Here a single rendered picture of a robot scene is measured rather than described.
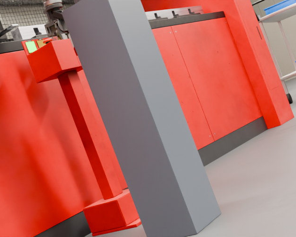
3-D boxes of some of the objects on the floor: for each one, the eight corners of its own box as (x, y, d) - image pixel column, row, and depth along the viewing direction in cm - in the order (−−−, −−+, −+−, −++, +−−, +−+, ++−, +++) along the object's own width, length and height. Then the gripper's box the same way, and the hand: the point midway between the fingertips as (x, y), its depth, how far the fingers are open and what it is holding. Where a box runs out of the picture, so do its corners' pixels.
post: (67, 212, 339) (-49, -91, 339) (62, 214, 342) (-53, -87, 342) (73, 209, 343) (-42, -90, 343) (67, 211, 346) (-46, -86, 346)
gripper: (53, 9, 234) (68, 57, 236) (37, 10, 227) (53, 59, 228) (66, 2, 229) (81, 51, 230) (51, 3, 222) (66, 54, 223)
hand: (71, 51), depth 228 cm, fingers closed
